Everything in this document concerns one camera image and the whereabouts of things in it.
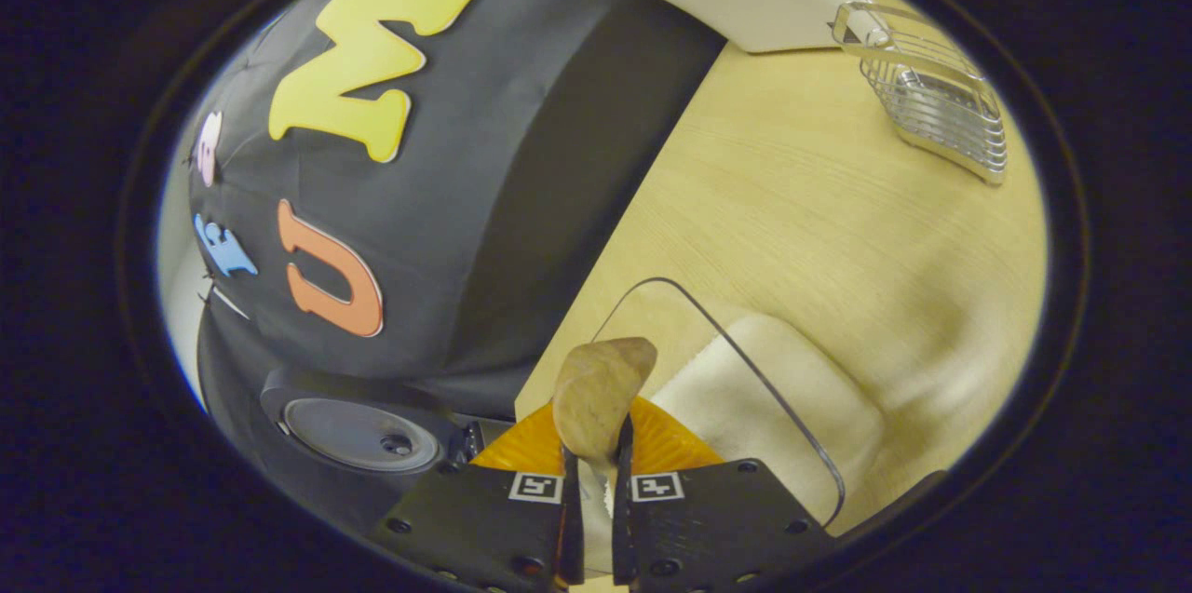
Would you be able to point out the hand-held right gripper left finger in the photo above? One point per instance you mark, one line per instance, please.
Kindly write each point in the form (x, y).
(484, 518)

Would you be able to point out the clear plastic container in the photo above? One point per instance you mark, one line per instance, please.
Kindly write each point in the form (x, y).
(670, 314)

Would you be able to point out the wooden spoon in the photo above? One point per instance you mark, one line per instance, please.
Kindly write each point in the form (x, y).
(601, 388)

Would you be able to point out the black backdrop cloth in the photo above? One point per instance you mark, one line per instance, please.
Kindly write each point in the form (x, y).
(484, 155)

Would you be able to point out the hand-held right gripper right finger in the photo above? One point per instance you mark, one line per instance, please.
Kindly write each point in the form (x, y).
(708, 528)

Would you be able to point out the dark grey rice cooker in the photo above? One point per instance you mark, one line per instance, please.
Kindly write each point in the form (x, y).
(358, 435)

